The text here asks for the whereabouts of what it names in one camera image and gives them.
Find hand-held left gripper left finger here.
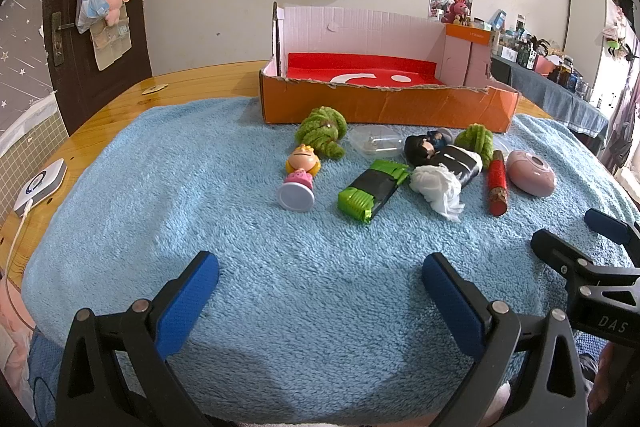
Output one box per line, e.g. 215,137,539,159
55,251,221,427

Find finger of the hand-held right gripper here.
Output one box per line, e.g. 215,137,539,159
531,229,601,280
584,208,640,248

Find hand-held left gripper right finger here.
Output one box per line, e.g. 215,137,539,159
421,252,591,427

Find pale pink round device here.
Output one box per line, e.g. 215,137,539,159
506,149,557,198

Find red stick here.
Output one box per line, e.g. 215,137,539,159
487,150,509,216

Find black roll with white tissue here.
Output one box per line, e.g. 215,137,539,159
409,146,483,223

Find green and black packet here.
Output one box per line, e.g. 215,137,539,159
337,159,411,224

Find small green knitted plush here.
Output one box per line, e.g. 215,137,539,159
454,123,495,170

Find black-haired figurine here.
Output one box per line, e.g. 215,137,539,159
404,130,453,168

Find clear plastic container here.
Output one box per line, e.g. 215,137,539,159
348,127,405,158

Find blonde doll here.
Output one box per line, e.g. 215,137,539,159
277,144,322,212

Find orange cardboard box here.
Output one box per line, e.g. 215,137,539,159
259,2,521,132

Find large green knitted plush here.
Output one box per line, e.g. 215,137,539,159
295,107,348,158

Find blue fluffy towel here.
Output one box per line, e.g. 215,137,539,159
22,97,640,423

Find white square device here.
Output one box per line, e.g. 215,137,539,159
13,158,67,215

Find group of bottles and boxes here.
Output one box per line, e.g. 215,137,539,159
470,9,601,102

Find white cabinet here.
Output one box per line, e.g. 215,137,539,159
564,0,610,64

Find dark brown door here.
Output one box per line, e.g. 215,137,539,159
42,0,153,135

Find pink rabbit plush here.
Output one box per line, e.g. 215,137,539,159
446,0,471,26

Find plush toys on door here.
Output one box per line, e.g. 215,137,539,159
77,0,133,72

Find grey starry curtain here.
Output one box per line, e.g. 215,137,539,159
0,0,56,148

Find plain pink plush toy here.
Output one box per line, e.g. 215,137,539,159
102,0,131,25

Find plastic bag of face masks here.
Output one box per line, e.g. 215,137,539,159
75,0,113,34

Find white cable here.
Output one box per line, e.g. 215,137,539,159
0,202,33,280

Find metal door handle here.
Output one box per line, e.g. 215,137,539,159
50,12,64,66

